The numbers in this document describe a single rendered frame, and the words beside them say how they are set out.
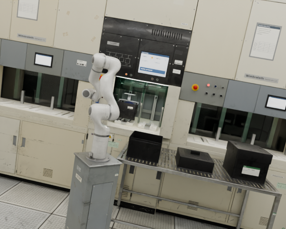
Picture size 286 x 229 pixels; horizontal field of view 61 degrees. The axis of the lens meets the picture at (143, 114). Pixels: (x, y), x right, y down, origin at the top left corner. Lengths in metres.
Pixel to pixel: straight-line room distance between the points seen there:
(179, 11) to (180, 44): 0.31
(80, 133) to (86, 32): 1.04
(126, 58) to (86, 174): 1.25
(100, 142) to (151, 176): 0.98
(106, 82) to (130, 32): 0.84
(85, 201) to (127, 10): 1.79
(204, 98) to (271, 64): 0.70
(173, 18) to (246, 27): 0.70
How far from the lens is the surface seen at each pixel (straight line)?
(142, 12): 2.58
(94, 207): 1.98
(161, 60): 2.48
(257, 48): 2.62
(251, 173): 2.21
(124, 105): 2.73
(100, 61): 1.88
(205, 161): 2.07
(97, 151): 1.88
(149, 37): 2.52
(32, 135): 2.94
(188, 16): 2.55
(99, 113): 1.78
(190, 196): 2.75
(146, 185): 2.72
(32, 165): 3.05
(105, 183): 1.92
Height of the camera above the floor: 1.44
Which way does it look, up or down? 9 degrees down
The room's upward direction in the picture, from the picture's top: 10 degrees clockwise
